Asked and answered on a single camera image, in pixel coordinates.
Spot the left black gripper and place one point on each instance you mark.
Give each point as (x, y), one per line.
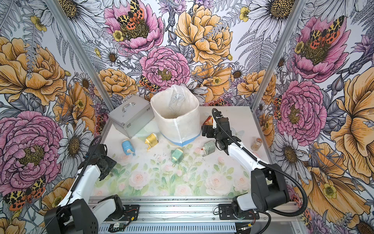
(106, 163)

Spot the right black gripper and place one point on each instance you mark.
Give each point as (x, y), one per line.
(209, 131)

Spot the grey-green pencil sharpener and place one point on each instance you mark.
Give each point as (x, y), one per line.
(208, 148)

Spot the blue pencil sharpener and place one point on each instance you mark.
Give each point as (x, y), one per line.
(128, 148)

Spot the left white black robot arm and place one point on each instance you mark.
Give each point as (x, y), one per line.
(73, 214)

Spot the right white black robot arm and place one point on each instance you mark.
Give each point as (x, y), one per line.
(268, 181)

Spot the teal square pencil sharpener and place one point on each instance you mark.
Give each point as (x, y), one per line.
(177, 155)

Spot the yellow pencil sharpener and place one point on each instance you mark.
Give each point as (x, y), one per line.
(151, 140)

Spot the red white bandage box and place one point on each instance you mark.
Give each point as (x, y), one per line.
(209, 121)

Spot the small glass jar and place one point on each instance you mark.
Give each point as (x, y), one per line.
(256, 144)

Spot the white lined trash bin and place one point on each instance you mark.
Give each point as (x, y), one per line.
(176, 112)

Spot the silver aluminium case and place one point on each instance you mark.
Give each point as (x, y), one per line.
(132, 116)

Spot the pale green round lid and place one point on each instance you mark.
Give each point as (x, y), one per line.
(148, 129)

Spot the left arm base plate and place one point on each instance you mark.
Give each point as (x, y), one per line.
(128, 213)

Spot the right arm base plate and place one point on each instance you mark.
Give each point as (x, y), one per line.
(231, 212)

